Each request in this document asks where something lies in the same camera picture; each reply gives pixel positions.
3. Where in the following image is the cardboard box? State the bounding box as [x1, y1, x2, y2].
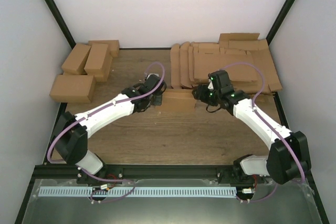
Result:
[94, 55, 113, 82]
[157, 89, 196, 112]
[88, 40, 120, 58]
[84, 44, 109, 75]
[61, 44, 91, 75]
[49, 74, 96, 103]

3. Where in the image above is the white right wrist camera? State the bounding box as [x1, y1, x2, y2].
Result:
[207, 80, 214, 91]

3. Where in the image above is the stack of flat cardboard blanks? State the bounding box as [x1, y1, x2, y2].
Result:
[170, 33, 282, 94]

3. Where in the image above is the folded cardboard box front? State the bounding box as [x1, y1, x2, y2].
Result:
[49, 74, 96, 103]

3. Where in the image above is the light blue slotted cable duct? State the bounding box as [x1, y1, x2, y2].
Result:
[38, 186, 237, 198]

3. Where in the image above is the black aluminium frame rail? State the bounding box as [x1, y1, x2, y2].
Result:
[33, 164, 262, 185]

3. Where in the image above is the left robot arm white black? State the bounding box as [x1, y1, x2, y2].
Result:
[48, 74, 166, 184]

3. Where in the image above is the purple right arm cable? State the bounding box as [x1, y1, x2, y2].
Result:
[220, 62, 307, 204]

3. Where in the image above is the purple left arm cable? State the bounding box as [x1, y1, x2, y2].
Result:
[47, 62, 166, 204]

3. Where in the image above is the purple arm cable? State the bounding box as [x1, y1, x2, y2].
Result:
[47, 62, 166, 204]
[220, 62, 307, 204]

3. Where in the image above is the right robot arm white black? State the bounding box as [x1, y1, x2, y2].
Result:
[192, 70, 311, 185]

